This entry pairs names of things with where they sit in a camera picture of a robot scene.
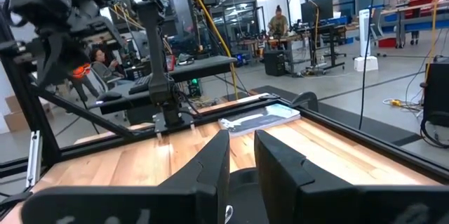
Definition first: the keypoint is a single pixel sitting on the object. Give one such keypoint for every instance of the seated person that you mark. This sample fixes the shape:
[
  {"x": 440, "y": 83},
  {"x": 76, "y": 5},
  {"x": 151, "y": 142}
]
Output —
[{"x": 103, "y": 67}]

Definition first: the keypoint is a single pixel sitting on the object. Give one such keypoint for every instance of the black computer tower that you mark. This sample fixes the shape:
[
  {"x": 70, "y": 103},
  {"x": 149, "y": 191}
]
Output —
[{"x": 274, "y": 63}]

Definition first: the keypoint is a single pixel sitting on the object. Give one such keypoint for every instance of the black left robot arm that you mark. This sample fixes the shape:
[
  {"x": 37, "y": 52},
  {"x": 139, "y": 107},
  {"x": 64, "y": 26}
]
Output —
[{"x": 154, "y": 59}]

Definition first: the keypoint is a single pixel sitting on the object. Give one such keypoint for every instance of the Yellowstone picture book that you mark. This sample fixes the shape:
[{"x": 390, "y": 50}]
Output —
[{"x": 259, "y": 118}]

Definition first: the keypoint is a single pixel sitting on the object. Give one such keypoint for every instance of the cardboard box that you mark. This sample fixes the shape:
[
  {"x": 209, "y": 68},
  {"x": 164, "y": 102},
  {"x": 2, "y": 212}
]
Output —
[{"x": 17, "y": 115}]

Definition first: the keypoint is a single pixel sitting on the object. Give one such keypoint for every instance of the silver frame bracket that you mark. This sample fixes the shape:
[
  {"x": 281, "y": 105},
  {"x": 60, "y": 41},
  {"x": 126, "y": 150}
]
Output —
[{"x": 34, "y": 159}]

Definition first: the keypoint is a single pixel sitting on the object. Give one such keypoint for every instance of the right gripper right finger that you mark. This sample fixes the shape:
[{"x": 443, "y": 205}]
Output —
[{"x": 291, "y": 199}]

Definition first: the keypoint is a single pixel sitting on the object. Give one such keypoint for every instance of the white tower fan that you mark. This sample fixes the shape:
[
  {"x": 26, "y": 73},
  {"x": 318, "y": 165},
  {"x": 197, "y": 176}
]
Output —
[{"x": 365, "y": 38}]

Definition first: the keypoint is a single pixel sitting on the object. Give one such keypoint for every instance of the black computer mouse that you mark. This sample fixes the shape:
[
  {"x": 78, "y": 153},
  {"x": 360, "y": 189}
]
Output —
[{"x": 108, "y": 96}]

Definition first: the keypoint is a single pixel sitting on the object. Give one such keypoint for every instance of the black table clamp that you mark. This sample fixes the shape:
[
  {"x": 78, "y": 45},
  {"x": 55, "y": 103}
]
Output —
[{"x": 305, "y": 99}]

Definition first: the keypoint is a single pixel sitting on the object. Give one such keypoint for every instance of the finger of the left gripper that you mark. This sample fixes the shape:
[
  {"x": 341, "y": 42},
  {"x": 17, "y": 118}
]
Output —
[
  {"x": 75, "y": 55},
  {"x": 51, "y": 60}
]

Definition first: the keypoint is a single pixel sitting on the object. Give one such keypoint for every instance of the standing person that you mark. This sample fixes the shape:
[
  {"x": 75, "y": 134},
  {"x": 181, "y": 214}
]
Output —
[{"x": 278, "y": 24}]

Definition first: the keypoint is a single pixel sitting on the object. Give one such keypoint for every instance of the black standing desk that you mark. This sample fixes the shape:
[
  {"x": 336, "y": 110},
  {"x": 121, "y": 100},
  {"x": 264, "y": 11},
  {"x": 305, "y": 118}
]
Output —
[{"x": 326, "y": 41}]

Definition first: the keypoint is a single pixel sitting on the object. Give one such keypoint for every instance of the black aluminium table frame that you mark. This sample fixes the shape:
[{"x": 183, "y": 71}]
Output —
[{"x": 368, "y": 141}]

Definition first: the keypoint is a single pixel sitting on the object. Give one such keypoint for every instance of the black computer desk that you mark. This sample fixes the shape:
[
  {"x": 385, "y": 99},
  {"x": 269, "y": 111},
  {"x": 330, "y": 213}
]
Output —
[{"x": 203, "y": 66}]

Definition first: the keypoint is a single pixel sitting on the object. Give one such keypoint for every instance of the workbench with blue frame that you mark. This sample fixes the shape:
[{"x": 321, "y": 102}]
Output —
[{"x": 414, "y": 20}]

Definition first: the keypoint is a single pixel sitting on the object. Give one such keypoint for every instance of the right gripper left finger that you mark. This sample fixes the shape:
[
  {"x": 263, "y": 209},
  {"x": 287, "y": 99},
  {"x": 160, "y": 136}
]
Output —
[{"x": 207, "y": 203}]

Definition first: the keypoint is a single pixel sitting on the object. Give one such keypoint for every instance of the desk monitor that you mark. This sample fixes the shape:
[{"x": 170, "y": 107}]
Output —
[{"x": 182, "y": 13}]

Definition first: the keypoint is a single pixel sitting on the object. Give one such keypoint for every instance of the black wall monitor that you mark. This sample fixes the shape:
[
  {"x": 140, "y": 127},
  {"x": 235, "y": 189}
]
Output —
[{"x": 317, "y": 10}]

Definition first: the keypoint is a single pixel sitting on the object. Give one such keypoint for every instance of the yellow plug on floor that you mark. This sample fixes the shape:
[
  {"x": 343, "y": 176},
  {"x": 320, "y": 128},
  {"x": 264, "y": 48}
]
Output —
[{"x": 395, "y": 103}]

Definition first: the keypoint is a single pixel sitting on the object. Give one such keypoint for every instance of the computer with green light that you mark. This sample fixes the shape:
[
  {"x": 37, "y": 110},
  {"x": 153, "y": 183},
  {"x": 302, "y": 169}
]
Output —
[{"x": 194, "y": 87}]

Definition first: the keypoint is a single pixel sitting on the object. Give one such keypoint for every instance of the black equipment box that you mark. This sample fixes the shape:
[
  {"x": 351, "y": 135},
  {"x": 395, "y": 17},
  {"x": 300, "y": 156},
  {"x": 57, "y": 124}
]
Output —
[{"x": 438, "y": 90}]

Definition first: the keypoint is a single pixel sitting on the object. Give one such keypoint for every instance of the black keyboard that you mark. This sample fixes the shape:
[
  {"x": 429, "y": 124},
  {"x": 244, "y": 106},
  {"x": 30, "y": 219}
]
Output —
[{"x": 140, "y": 84}]

